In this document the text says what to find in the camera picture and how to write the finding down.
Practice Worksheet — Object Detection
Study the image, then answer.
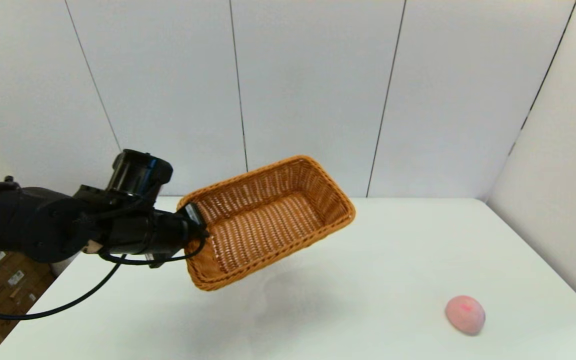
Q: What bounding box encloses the orange woven wicker basket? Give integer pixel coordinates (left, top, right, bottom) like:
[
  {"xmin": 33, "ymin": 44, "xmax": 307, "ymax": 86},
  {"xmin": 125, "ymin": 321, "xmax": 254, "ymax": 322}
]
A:
[{"xmin": 176, "ymin": 155, "xmax": 357, "ymax": 292}]

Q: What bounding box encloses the pink peach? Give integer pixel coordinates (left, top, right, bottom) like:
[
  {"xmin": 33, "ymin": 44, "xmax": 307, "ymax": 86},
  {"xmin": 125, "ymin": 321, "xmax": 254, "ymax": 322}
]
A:
[{"xmin": 444, "ymin": 295, "xmax": 486, "ymax": 336}]

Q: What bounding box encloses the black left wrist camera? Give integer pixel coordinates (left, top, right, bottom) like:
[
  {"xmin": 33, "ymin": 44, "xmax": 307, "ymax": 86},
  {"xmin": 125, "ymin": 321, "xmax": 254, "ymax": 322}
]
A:
[{"xmin": 105, "ymin": 148, "xmax": 174, "ymax": 201}]

